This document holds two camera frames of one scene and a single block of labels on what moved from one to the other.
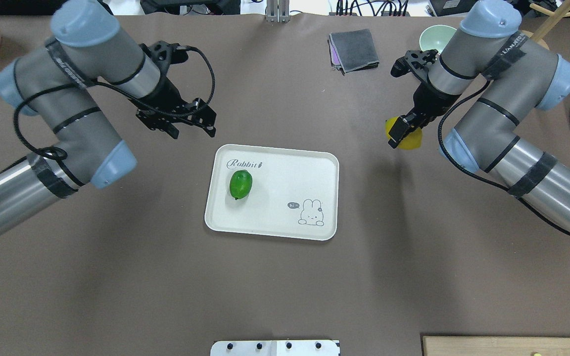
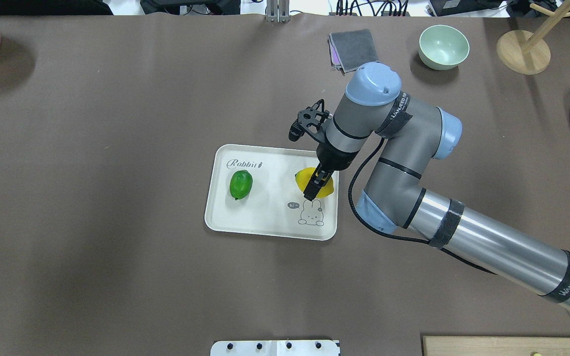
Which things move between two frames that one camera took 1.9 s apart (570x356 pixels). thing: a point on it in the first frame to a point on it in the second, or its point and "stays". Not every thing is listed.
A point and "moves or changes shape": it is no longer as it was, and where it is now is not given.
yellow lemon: x=411 y=141 moves or changes shape
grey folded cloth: x=352 y=50 stays
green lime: x=241 y=184 stays
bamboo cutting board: x=501 y=346 stays
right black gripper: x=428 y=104 to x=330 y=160
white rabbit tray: x=294 y=195 stays
